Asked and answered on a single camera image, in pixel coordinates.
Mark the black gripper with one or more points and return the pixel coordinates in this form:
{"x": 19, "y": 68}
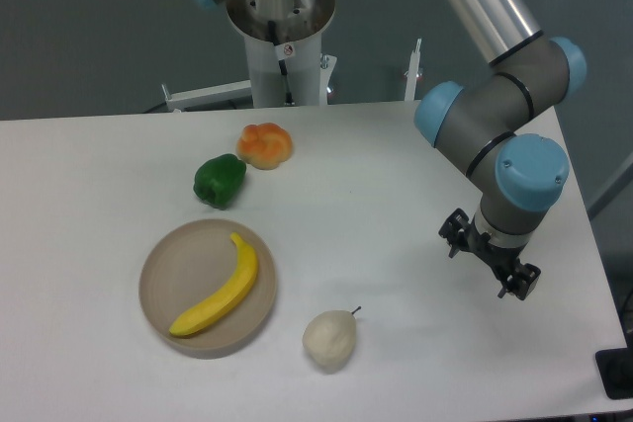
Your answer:
{"x": 516, "y": 278}

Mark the yellow banana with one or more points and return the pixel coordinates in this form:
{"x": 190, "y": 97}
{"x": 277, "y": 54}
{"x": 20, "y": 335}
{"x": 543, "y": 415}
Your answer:
{"x": 216, "y": 306}

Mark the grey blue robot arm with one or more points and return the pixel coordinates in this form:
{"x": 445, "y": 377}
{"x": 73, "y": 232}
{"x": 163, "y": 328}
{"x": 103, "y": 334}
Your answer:
{"x": 477, "y": 129}

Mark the beige round plate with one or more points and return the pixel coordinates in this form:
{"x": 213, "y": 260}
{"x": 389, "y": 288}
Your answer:
{"x": 189, "y": 264}

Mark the grey table leg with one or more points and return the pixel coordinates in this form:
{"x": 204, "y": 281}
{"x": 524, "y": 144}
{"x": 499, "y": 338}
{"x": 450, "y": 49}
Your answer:
{"x": 611, "y": 188}

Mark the black device at edge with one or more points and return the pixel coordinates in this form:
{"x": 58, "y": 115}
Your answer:
{"x": 615, "y": 369}

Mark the white pear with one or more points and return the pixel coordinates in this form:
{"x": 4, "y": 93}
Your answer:
{"x": 330, "y": 339}

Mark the orange bread roll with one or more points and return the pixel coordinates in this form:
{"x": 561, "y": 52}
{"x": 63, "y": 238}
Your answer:
{"x": 264, "y": 146}

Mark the green bell pepper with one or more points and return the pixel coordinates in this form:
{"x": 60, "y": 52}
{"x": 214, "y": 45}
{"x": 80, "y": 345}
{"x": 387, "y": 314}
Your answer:
{"x": 218, "y": 180}

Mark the white upright post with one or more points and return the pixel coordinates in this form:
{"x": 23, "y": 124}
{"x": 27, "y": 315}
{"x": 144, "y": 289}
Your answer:
{"x": 413, "y": 71}

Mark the white metal frame bracket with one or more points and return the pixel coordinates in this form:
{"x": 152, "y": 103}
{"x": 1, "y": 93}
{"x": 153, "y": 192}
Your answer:
{"x": 181, "y": 101}

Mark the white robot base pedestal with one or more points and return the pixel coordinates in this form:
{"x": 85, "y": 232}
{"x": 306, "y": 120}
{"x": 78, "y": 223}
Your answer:
{"x": 283, "y": 47}

